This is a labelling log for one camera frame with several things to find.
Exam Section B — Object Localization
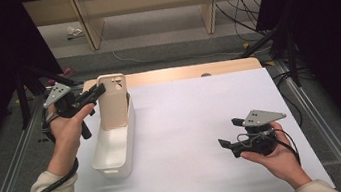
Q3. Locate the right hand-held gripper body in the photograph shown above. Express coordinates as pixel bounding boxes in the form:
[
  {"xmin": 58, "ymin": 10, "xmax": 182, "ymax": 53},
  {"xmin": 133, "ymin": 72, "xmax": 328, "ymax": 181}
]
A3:
[{"xmin": 226, "ymin": 105, "xmax": 292, "ymax": 161}]

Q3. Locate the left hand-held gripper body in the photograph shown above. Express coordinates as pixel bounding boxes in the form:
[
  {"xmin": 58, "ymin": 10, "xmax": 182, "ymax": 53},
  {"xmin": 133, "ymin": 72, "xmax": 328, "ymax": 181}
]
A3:
[{"xmin": 40, "ymin": 77, "xmax": 98, "ymax": 146}]

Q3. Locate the beige phone case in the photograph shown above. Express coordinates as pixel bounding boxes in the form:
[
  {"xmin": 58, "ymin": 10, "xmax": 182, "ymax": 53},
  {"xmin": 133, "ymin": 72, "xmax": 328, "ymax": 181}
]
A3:
[{"xmin": 93, "ymin": 71, "xmax": 133, "ymax": 132}]

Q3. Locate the white plastic storage box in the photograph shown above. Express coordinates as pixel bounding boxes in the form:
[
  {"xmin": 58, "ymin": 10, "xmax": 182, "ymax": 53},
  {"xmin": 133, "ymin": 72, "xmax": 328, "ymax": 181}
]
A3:
[{"xmin": 82, "ymin": 90, "xmax": 145, "ymax": 182}]

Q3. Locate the person's left hand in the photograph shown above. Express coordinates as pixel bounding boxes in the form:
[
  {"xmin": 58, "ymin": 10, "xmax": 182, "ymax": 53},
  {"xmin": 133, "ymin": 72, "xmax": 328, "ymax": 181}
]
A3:
[{"xmin": 46, "ymin": 100, "xmax": 102, "ymax": 161}]

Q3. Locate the person's right hand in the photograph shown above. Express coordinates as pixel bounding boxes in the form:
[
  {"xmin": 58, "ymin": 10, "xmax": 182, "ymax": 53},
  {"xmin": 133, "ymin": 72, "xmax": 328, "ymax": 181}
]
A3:
[{"xmin": 236, "ymin": 117, "xmax": 314, "ymax": 192}]

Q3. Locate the pink object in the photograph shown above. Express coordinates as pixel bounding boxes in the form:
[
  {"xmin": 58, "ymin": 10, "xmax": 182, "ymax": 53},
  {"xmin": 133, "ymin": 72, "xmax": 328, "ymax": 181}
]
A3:
[{"xmin": 45, "ymin": 65, "xmax": 77, "ymax": 88}]

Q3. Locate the black metal stand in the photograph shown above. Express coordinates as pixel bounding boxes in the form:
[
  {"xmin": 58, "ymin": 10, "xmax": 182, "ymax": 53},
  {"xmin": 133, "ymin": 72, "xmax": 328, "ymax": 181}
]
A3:
[
  {"xmin": 12, "ymin": 57, "xmax": 89, "ymax": 131},
  {"xmin": 235, "ymin": 23, "xmax": 303, "ymax": 96}
]

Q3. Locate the white scrap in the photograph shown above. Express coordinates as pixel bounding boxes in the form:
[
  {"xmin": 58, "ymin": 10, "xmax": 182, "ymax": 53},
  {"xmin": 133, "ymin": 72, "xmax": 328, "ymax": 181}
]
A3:
[{"xmin": 65, "ymin": 24, "xmax": 85, "ymax": 41}]

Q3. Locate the wooden table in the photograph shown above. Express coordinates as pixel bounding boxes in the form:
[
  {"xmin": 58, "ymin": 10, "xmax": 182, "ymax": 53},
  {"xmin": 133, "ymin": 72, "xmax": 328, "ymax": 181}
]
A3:
[{"xmin": 81, "ymin": 55, "xmax": 263, "ymax": 94}]

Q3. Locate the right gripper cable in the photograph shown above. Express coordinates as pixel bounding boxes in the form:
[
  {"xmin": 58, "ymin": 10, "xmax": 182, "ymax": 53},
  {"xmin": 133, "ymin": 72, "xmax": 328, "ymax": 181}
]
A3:
[{"xmin": 272, "ymin": 125, "xmax": 303, "ymax": 169}]

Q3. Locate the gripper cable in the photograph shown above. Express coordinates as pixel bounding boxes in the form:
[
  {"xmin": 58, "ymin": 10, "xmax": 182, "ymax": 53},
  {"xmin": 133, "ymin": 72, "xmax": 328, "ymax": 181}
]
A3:
[
  {"xmin": 8, "ymin": 110, "xmax": 84, "ymax": 192},
  {"xmin": 272, "ymin": 125, "xmax": 303, "ymax": 169}
]

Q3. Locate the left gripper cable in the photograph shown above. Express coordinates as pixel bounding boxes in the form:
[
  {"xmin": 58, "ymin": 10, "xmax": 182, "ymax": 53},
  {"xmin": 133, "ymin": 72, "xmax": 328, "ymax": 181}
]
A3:
[{"xmin": 8, "ymin": 110, "xmax": 84, "ymax": 192}]

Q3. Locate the bundle of black cables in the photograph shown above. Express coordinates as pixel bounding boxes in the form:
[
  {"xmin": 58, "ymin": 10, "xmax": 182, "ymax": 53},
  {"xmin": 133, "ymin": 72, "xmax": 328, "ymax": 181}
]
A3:
[{"xmin": 215, "ymin": 0, "xmax": 274, "ymax": 46}]

